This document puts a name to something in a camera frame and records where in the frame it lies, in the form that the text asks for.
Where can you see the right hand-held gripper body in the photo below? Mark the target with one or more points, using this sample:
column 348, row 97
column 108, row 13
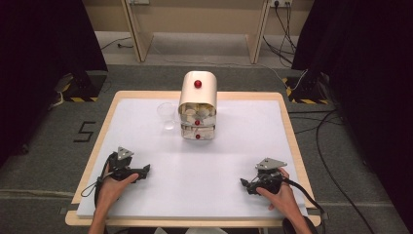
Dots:
column 269, row 182

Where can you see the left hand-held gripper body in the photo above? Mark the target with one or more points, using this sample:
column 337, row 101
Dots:
column 119, row 167

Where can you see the person's right hand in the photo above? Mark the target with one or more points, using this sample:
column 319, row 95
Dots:
column 285, row 198

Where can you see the person's left hand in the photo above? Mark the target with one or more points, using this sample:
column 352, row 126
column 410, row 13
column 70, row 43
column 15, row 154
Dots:
column 112, row 191

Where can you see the white foam board mat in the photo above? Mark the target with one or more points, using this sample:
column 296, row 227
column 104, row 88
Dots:
column 195, row 175

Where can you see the clear stemmed glass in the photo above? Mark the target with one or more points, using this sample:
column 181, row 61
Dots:
column 166, row 110

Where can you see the person's white clothing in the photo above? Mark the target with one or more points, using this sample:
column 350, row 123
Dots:
column 191, row 231

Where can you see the black stand base striped tape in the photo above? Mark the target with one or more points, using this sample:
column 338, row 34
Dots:
column 84, row 87
column 305, row 91

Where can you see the cream drawer cabinet red knobs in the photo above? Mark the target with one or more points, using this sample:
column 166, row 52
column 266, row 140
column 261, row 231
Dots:
column 198, row 94

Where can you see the black curtain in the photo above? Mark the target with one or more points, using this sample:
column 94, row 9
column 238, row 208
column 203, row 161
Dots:
column 367, row 81
column 42, row 65

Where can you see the wooden desk frame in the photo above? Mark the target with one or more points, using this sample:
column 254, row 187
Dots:
column 139, row 35

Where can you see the white wall socket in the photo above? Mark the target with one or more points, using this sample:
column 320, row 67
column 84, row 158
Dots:
column 281, row 2
column 139, row 1

